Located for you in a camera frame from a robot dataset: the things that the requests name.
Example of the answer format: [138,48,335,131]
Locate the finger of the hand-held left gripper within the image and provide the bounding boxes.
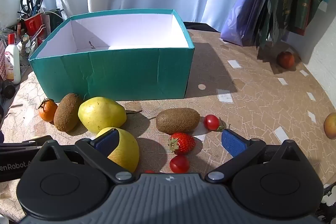
[0,135,53,153]

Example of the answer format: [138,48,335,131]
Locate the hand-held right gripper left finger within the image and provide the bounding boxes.
[34,128,133,184]

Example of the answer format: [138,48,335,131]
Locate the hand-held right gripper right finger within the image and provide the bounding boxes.
[205,130,303,182]

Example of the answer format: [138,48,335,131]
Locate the yellow pear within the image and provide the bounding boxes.
[96,127,140,173]

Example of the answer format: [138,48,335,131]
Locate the yellow lemon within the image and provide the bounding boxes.
[78,97,143,134]

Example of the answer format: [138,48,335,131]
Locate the small tangerine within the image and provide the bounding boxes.
[38,98,58,123]

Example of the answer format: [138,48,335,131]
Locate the red strawberry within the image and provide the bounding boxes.
[168,132,196,156]

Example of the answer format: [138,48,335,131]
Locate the brown kiwi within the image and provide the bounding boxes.
[54,93,84,132]
[156,108,201,134]

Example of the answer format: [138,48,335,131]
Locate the teal cardboard box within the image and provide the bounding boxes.
[28,9,195,102]

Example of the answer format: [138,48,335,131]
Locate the black cup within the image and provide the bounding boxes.
[1,80,16,97]

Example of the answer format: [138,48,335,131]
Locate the white bottle with red cap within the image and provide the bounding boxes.
[5,33,21,85]

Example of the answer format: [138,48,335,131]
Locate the red white patterned box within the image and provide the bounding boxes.
[0,39,7,80]

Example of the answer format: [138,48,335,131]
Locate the yellow red apple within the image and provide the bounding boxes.
[323,112,336,140]

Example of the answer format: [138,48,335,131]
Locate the black white printed cloth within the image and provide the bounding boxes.
[314,183,336,224]

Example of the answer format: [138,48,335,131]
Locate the red pen cup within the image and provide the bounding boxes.
[21,13,45,35]

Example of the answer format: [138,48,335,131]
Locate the black scissors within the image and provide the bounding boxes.
[20,0,40,15]

